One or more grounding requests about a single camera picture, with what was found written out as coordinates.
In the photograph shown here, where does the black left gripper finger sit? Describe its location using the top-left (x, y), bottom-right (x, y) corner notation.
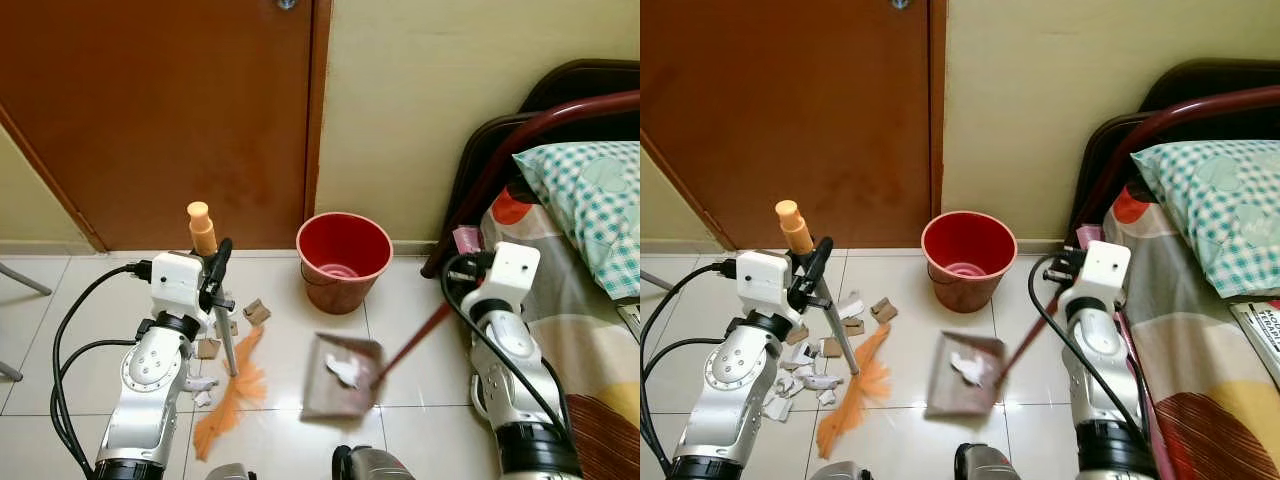
top-left (799, 237), bottom-right (834, 294)
top-left (207, 238), bottom-right (234, 292)

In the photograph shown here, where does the orange bristle broom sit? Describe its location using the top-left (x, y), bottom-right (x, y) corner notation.
top-left (187, 202), bottom-right (269, 462)
top-left (775, 200), bottom-right (893, 460)

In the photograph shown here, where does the brown dustpan with red handle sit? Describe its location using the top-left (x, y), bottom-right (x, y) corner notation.
top-left (925, 290), bottom-right (1067, 418)
top-left (301, 300), bottom-right (457, 420)

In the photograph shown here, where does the red plastic bucket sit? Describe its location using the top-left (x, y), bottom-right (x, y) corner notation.
top-left (296, 212), bottom-right (394, 316)
top-left (921, 211), bottom-right (1019, 315)

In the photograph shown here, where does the patterned bed sheet mattress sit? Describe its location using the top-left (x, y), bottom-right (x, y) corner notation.
top-left (479, 183), bottom-right (641, 480)
top-left (1100, 180), bottom-right (1280, 480)

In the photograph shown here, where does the green checked pillow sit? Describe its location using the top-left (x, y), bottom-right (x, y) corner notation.
top-left (1130, 139), bottom-right (1280, 301)
top-left (512, 141), bottom-right (641, 302)

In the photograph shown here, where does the crumpled white paper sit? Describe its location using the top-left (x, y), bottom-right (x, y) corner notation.
top-left (326, 352), bottom-right (364, 390)
top-left (950, 350), bottom-right (992, 387)

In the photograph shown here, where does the brown wooden door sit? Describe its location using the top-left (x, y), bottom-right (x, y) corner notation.
top-left (0, 0), bottom-right (332, 253)
top-left (640, 0), bottom-right (947, 252)

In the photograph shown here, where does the right robot leg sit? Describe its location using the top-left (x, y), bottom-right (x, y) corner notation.
top-left (332, 444), bottom-right (417, 480)
top-left (953, 442), bottom-right (1033, 480)

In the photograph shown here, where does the dark brown bed headboard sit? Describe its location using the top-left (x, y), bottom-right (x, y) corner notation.
top-left (1075, 58), bottom-right (1280, 216)
top-left (448, 59), bottom-right (641, 236)

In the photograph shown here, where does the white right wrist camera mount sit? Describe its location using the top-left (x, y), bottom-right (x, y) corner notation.
top-left (487, 242), bottom-right (542, 317)
top-left (1075, 240), bottom-right (1132, 312)

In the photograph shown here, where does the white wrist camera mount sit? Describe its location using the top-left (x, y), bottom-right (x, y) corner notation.
top-left (1075, 240), bottom-right (1132, 312)
top-left (487, 242), bottom-right (542, 317)
top-left (150, 252), bottom-right (208, 321)
top-left (735, 250), bottom-right (793, 319)

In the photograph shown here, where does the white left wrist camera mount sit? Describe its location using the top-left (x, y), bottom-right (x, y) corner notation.
top-left (735, 250), bottom-right (793, 319)
top-left (150, 252), bottom-right (208, 321)

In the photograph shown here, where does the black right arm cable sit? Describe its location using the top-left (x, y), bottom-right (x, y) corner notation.
top-left (1027, 252), bottom-right (1149, 443)
top-left (440, 253), bottom-right (573, 443)

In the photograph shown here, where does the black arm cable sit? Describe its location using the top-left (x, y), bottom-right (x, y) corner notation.
top-left (1027, 252), bottom-right (1149, 443)
top-left (640, 260), bottom-right (739, 473)
top-left (50, 261), bottom-right (153, 473)
top-left (440, 253), bottom-right (573, 443)

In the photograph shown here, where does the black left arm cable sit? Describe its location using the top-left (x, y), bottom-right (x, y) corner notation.
top-left (640, 260), bottom-right (739, 473)
top-left (50, 261), bottom-right (153, 473)

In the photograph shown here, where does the maroon curved bed rail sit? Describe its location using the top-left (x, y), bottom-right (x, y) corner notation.
top-left (1062, 84), bottom-right (1280, 251)
top-left (420, 89), bottom-right (641, 280)

